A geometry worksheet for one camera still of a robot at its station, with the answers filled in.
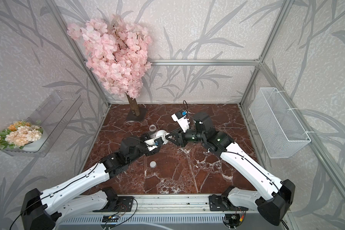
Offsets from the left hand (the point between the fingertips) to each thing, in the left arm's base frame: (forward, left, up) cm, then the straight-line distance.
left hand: (158, 136), depth 74 cm
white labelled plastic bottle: (-3, -2, +7) cm, 8 cm away
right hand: (-5, -5, +8) cm, 10 cm away
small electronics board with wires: (-34, +23, -24) cm, 47 cm away
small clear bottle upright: (+8, +5, -5) cm, 11 cm away
